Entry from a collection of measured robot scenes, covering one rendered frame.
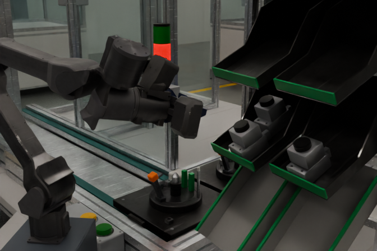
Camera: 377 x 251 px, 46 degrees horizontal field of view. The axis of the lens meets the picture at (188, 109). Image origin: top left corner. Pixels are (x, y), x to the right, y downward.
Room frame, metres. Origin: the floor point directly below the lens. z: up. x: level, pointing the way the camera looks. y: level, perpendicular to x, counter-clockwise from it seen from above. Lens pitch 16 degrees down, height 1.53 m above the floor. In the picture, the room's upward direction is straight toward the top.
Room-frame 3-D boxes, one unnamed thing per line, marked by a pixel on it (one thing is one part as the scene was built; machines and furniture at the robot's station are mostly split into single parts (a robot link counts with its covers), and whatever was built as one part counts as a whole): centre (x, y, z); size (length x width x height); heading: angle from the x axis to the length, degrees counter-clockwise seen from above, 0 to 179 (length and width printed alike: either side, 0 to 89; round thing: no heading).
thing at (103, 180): (1.30, 0.22, 0.91); 0.84 x 0.28 x 0.10; 43
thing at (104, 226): (0.93, 0.20, 0.96); 0.04 x 0.04 x 0.02
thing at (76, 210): (0.98, 0.25, 0.93); 0.21 x 0.07 x 0.06; 43
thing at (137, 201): (1.07, 0.03, 0.96); 0.24 x 0.24 x 0.02; 43
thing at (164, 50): (1.29, 0.08, 1.33); 0.05 x 0.05 x 0.05
